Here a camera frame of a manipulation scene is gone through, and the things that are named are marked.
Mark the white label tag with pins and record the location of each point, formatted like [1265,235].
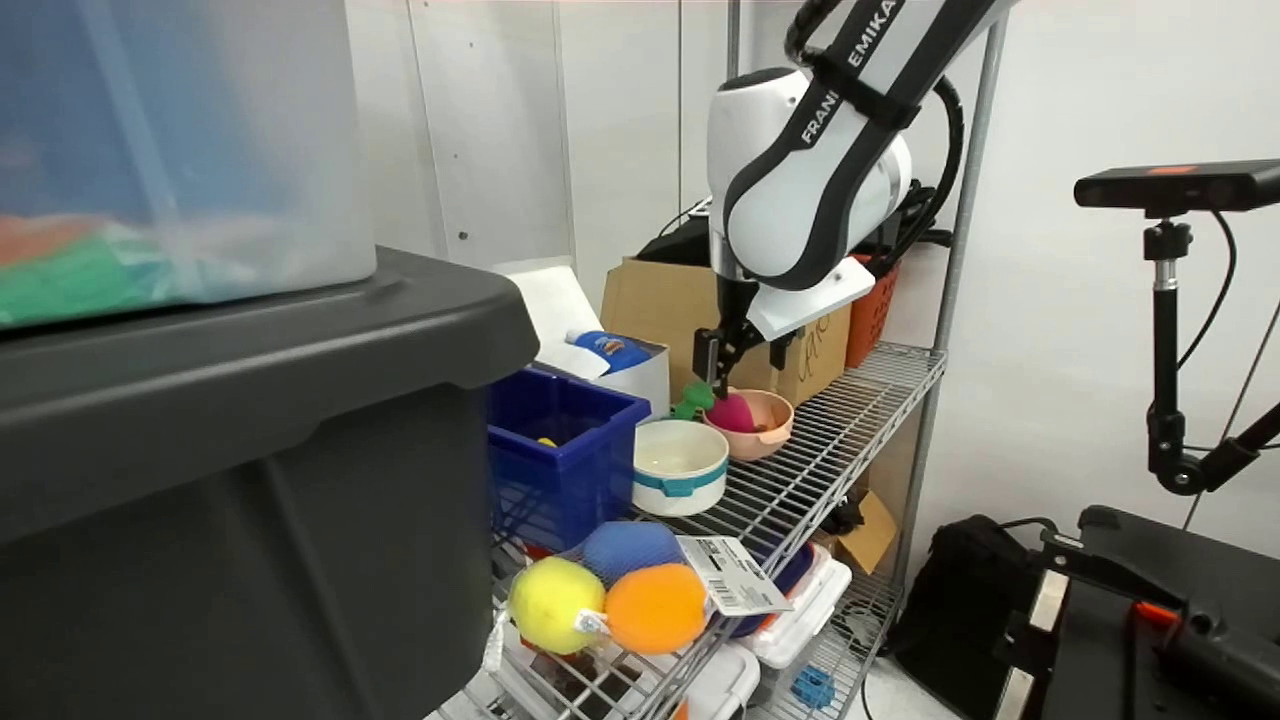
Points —
[730,575]

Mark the blue plastic basket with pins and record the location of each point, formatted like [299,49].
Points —
[565,480]

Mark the black bag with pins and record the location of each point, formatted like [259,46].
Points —
[960,600]

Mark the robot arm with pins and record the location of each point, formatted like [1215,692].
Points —
[800,190]

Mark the small blue toy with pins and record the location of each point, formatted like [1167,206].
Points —
[812,688]

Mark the white cardboard box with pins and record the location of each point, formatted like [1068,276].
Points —
[640,385]

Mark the orange basket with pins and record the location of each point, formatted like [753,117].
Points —
[868,315]

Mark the peach bowl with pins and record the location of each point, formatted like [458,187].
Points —
[770,425]

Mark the grey storage tote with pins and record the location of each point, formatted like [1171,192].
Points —
[250,500]

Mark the pink toy fruit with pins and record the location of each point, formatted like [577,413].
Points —
[734,414]

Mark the white bowl with teal band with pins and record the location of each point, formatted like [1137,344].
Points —
[680,470]

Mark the white plastic container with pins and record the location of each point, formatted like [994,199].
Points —
[805,610]

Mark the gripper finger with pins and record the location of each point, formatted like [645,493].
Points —
[738,345]
[708,352]

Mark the green toy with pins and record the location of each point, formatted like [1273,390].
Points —
[690,402]

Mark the camera on mount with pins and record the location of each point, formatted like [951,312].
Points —
[1165,300]

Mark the black device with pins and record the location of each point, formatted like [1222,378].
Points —
[680,240]

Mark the small cardboard piece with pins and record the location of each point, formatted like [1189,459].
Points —
[868,530]

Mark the clear plastic bin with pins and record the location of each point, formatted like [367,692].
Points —
[180,150]

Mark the brown cardboard box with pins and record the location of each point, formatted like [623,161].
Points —
[650,310]

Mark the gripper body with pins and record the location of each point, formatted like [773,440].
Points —
[736,300]

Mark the blue packet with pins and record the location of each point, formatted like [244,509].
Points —
[612,350]

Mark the orange foam ball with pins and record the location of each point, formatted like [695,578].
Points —
[655,610]

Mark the blue foam ball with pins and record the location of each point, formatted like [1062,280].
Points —
[630,550]

